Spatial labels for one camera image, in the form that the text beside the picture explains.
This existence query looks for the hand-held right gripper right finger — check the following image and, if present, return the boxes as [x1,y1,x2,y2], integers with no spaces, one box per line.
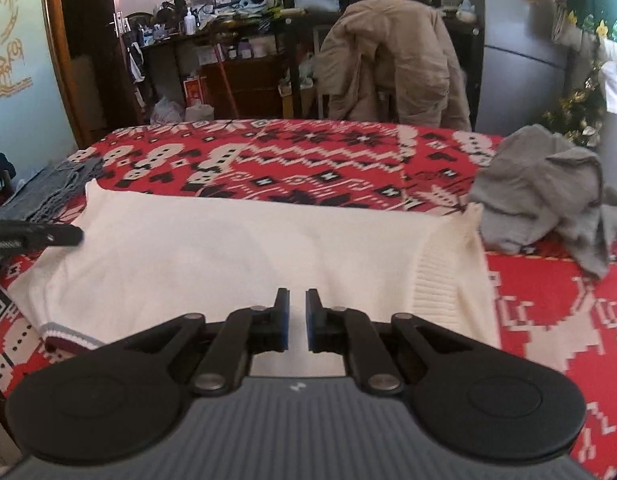
[305,288,477,396]

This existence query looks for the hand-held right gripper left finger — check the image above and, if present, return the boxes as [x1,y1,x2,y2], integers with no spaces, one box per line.
[123,287,290,396]

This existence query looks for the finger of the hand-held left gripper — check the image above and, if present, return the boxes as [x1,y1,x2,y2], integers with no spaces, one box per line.
[0,219,85,263]

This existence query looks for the white knit sweater vest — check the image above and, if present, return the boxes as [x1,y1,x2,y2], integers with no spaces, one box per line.
[11,180,502,353]

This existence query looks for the blue denim garment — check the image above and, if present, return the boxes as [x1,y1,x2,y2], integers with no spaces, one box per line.
[6,157,106,226]

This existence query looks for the red patterned blanket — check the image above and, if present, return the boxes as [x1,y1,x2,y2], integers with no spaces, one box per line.
[0,119,617,480]

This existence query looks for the red printed plastic bag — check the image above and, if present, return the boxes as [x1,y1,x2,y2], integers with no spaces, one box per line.
[151,96,184,125]

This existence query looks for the brown wooden door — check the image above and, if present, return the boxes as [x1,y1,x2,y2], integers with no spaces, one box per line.
[38,0,144,148]

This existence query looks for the red box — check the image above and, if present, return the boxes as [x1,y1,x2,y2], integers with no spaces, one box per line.
[183,76,208,108]

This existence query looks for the dark wooden cabinet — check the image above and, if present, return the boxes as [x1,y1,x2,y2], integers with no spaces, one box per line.
[198,57,289,121]

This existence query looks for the cluttered dark wooden desk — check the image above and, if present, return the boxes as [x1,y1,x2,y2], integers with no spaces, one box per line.
[138,0,349,121]

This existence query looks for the grey crumpled garment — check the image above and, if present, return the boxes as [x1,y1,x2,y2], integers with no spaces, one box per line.
[469,124,617,281]

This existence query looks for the beige jacket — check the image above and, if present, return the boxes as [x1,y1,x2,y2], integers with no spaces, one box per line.
[313,0,472,131]

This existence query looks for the silver refrigerator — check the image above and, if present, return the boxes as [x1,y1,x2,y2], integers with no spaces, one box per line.
[476,0,582,136]

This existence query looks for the white cloth bow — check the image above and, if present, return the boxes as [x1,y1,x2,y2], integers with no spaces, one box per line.
[601,42,617,116]

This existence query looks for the orange wall decal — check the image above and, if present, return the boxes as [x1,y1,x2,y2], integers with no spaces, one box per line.
[0,0,33,98]

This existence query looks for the red broom handle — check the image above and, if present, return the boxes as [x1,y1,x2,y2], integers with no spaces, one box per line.
[216,45,240,120]

